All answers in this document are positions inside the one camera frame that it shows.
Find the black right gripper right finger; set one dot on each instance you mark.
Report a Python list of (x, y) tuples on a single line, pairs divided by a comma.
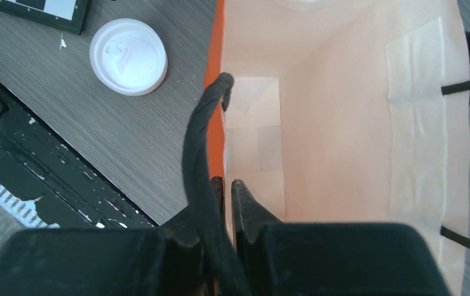
[(330, 258)]

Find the orange paper takeout bag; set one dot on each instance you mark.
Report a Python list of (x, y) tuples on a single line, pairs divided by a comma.
[(334, 112)]

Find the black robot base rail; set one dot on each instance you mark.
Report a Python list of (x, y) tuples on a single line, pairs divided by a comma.
[(46, 183)]

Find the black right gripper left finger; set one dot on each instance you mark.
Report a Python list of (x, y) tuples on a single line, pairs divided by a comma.
[(103, 261)]

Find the stack of white lids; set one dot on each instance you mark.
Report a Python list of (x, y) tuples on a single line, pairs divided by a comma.
[(129, 57)]

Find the black white checkerboard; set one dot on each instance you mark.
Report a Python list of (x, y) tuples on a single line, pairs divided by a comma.
[(67, 16)]

